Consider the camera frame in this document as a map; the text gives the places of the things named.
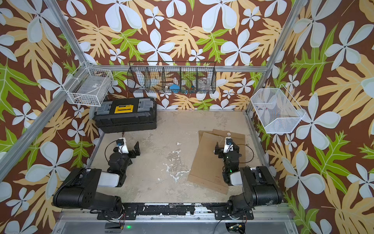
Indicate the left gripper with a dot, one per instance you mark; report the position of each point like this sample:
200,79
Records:
130,150

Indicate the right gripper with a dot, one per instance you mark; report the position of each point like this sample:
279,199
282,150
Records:
220,149

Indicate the brown kraft file bag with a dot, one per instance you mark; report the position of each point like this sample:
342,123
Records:
207,168

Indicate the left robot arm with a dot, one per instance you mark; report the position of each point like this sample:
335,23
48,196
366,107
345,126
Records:
79,190

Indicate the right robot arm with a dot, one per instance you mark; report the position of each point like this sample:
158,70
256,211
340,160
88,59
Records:
258,185

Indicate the black toolbox yellow latch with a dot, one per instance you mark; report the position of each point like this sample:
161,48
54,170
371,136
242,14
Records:
126,115

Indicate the blue object in basket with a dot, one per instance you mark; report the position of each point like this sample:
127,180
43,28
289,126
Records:
175,88

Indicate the white mesh basket right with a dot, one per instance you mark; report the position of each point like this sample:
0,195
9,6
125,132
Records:
277,110

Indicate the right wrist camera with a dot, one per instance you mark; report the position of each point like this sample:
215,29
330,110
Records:
228,145

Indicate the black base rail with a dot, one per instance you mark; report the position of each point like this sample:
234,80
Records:
131,211

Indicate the black wire basket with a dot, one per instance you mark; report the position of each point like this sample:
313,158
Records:
192,77

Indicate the white wire basket left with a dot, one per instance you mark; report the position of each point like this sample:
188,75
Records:
88,85

